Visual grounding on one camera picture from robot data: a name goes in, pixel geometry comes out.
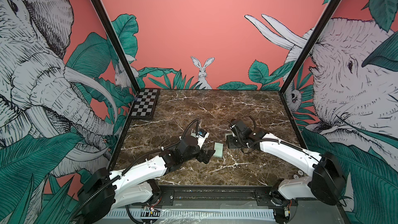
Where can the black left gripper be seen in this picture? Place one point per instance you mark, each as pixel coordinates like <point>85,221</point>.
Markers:
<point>201,157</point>

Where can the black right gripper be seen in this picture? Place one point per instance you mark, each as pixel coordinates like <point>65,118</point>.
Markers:
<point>229,141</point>

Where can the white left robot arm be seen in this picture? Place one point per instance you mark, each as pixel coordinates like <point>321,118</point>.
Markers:
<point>106,190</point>

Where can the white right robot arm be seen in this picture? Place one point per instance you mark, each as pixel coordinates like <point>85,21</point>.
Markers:
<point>324,179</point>

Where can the mint green closed box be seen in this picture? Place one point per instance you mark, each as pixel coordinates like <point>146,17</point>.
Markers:
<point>218,147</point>

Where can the black white checkerboard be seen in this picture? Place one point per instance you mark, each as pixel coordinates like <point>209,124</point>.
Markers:
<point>145,104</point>

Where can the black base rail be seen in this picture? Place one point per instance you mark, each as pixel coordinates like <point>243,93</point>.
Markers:
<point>258,194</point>

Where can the white slotted cable duct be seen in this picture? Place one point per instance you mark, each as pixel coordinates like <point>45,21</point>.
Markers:
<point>203,214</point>

